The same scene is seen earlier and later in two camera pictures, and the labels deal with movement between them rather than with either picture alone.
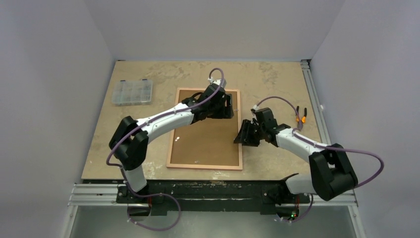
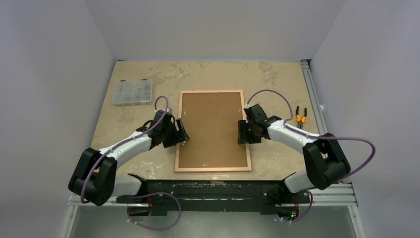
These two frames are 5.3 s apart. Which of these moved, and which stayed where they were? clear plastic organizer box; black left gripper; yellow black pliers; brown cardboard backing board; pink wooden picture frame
Moved: black left gripper; pink wooden picture frame
Stayed: brown cardboard backing board; clear plastic organizer box; yellow black pliers
